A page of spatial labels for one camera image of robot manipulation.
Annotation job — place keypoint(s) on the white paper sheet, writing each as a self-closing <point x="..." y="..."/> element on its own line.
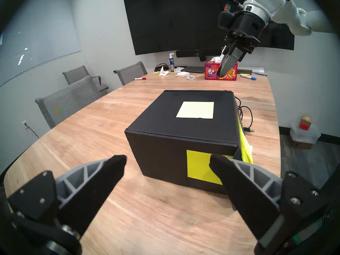
<point x="259" y="70"/>

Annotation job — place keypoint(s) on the crumpled white tissue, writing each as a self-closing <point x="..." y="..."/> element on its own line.
<point x="178" y="69"/>
<point x="163" y="72"/>

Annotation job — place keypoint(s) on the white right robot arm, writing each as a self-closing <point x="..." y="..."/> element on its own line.
<point x="287" y="10"/>

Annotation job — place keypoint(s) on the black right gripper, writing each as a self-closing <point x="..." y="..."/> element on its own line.
<point x="248" y="28"/>

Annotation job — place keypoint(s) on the grey ribbed mesh chair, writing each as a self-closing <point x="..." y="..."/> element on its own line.
<point x="69" y="103"/>

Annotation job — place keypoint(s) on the black keyboard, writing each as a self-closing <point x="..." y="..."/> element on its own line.
<point x="193" y="69"/>

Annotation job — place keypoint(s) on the clear plastic storage bin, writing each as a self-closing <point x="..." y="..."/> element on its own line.
<point x="305" y="136"/>

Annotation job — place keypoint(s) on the wall-mounted glass whiteboard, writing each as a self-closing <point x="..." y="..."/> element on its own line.
<point x="39" y="39"/>

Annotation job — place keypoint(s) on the large black wall screen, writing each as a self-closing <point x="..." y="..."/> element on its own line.
<point x="172" y="18"/>

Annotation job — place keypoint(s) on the white sticky note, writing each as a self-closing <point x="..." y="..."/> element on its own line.
<point x="196" y="110"/>

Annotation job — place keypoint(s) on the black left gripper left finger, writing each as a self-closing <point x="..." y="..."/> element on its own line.
<point x="87" y="188"/>

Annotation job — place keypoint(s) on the small brown cardboard box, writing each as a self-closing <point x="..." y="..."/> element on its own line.
<point x="306" y="122"/>

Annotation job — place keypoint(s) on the black video conference bar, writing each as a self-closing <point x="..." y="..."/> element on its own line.
<point x="196" y="53"/>

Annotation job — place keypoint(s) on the blue capped white marker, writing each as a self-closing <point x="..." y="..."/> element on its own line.
<point x="247" y="77"/>

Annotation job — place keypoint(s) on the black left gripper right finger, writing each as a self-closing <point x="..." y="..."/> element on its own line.
<point x="252" y="193"/>

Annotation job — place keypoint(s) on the black flat eraser block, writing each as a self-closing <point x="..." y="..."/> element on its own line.
<point x="244" y="71"/>

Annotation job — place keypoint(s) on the grey office chair with armrests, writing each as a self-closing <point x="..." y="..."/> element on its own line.
<point x="79" y="75"/>

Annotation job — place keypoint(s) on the colourful floral tissue box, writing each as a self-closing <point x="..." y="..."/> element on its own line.
<point x="211" y="71"/>

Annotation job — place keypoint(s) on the black cardboard box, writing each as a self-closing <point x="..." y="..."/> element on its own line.
<point x="159" y="145"/>

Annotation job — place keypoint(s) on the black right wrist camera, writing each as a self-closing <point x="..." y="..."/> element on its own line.
<point x="225" y="19"/>

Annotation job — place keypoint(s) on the whiteboard cleaner spray bottle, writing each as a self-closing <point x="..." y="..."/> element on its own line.
<point x="171" y="64"/>

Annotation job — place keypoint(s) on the red capped whiteboard marker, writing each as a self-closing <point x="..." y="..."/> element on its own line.
<point x="139" y="79"/>

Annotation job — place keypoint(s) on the flat brown cardboard box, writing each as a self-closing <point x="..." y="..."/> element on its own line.
<point x="301" y="145"/>

